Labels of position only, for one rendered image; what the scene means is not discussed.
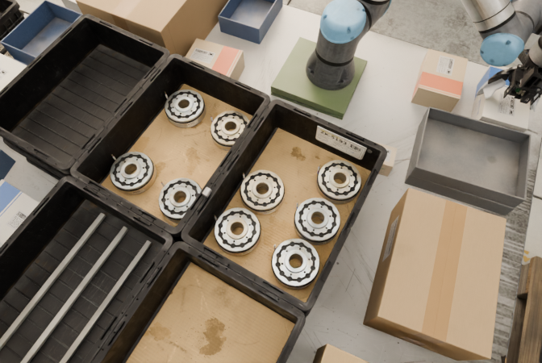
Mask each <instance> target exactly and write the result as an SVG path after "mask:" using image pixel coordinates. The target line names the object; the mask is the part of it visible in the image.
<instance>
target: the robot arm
mask: <svg viewBox="0 0 542 363"><path fill-rule="evenodd" d="M391 1H392V0H333V1H331V2H330V3H329V4H327V6H326V7H325V9H324V11H323V14H322V16H321V19H320V25H319V34H318V39H317V43H316V47H315V50H314V51H313V52H312V54H311V56H310V57H309V59H308V61H307V63H306V75H307V77H308V78H309V80H310V81H311V82H312V83H313V84H314V85H316V86H318V87H319V88H321V89H325V90H341V89H343V88H344V87H346V86H348V85H349V84H350V83H351V81H352V79H353V77H354V73H355V64H354V55H355V52H356V48H357V45H358V44H359V42H360V40H361V39H362V38H363V37H364V35H365V34H366V33H367V32H368V31H369V30H370V28H371V27H372V26H373V25H374V24H375V23H376V22H377V21H378V20H379V19H380V18H381V17H382V16H383V15H384V14H385V13H386V12H387V10H388V9H389V7H390V4H391ZM461 2H462V4H463V5H464V7H465V9H466V10H467V12H468V14H469V17H470V18H471V19H472V21H473V23H474V25H475V27H476V28H477V30H478V32H479V34H480V36H481V37H482V39H483V41H482V45H481V48H480V55H481V57H482V59H483V60H484V61H485V62H486V63H487V64H489V65H492V66H496V67H503V66H507V65H509V64H511V63H513V62H514V61H515V60H516V59H517V57H518V58H519V60H520V61H521V63H522V65H520V64H518V65H516V66H512V67H510V68H509V69H504V70H501V71H499V72H497V73H496V74H495V75H494V76H493V77H491V78H490V79H489V80H488V81H487V82H486V83H485V84H484V85H483V86H482V87H481V88H480V89H479V91H478V92H477V95H480V94H484V96H485V99H488V98H491V97H492V96H493V94H494V92H495V91H496V90H499V89H501V88H503V87H504V86H505V84H506V82H505V80H507V79H508V81H509V82H510V83H509V86H508V87H507V89H506V90H505V91H504V95H503V98H505V97H506V96H507V95H509V96H515V97H514V98H517V99H520V102H522V103H525V104H528V103H529V102H530V110H532V109H533V111H534V112H535V111H536V105H537V103H538V101H539V100H540V96H541V94H542V0H461ZM532 33H534V34H536V35H540V37H539V39H538V40H537V41H536V42H535V43H534V44H533V45H532V47H531V48H530V49H524V46H525V44H526V43H527V41H528V39H529V37H530V35H531V34H532ZM507 90H508V92H507Z"/></svg>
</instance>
